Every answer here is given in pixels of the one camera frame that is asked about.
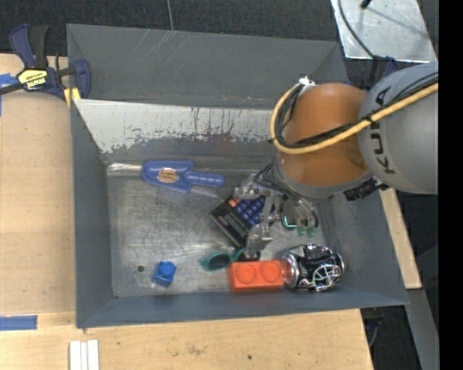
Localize small blue toy brick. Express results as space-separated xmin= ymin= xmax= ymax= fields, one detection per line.
xmin=150 ymin=260 xmax=177 ymax=288

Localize black cylinder on white bracket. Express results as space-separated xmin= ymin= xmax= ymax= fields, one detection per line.
xmin=342 ymin=178 xmax=390 ymax=203

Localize crushed black and white can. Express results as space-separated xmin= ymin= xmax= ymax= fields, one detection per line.
xmin=280 ymin=244 xmax=346 ymax=294

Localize blue toy trowel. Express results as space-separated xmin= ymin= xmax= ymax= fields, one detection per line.
xmin=140 ymin=160 xmax=226 ymax=194

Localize green sunglasses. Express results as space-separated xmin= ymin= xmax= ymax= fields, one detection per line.
xmin=198 ymin=246 xmax=262 ymax=273

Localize grey metal bin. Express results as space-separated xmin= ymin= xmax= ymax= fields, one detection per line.
xmin=65 ymin=23 xmax=411 ymax=329

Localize black calculator with blue keys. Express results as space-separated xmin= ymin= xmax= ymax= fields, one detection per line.
xmin=209 ymin=194 xmax=272 ymax=251

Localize pale wood board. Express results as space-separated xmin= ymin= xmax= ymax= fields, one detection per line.
xmin=0 ymin=54 xmax=79 ymax=318

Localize orange toy brick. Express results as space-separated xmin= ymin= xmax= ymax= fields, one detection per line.
xmin=227 ymin=259 xmax=286 ymax=294

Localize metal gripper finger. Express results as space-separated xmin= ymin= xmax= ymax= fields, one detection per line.
xmin=245 ymin=224 xmax=274 ymax=261
xmin=232 ymin=179 xmax=264 ymax=207

